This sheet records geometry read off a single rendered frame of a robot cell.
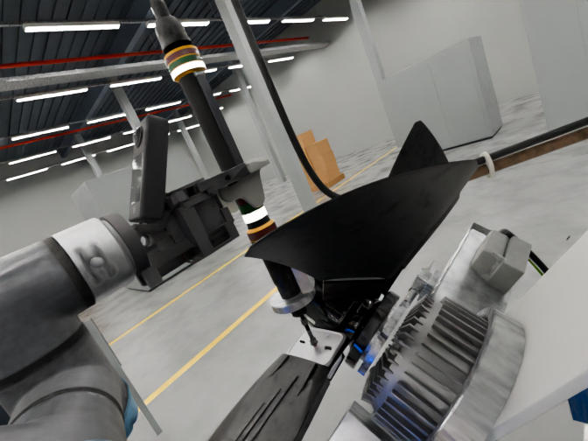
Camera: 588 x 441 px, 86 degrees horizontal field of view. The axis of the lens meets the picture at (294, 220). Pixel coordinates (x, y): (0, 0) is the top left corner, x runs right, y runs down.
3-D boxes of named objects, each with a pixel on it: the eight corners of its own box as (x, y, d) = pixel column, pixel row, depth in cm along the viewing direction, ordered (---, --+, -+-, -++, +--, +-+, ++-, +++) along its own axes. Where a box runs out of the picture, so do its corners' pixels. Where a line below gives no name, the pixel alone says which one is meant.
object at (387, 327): (390, 333, 62) (381, 327, 62) (418, 289, 53) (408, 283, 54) (354, 389, 52) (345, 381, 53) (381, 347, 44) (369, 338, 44)
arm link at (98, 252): (47, 238, 32) (55, 232, 26) (94, 218, 35) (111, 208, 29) (88, 299, 34) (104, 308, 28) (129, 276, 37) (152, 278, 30)
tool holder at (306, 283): (328, 277, 50) (304, 222, 48) (328, 302, 43) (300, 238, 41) (277, 294, 52) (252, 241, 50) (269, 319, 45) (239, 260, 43)
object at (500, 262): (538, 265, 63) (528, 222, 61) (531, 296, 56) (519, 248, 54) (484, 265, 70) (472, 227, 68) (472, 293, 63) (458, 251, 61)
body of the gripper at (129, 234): (215, 236, 44) (133, 286, 37) (186, 179, 42) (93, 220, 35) (245, 233, 39) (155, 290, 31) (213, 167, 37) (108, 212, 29)
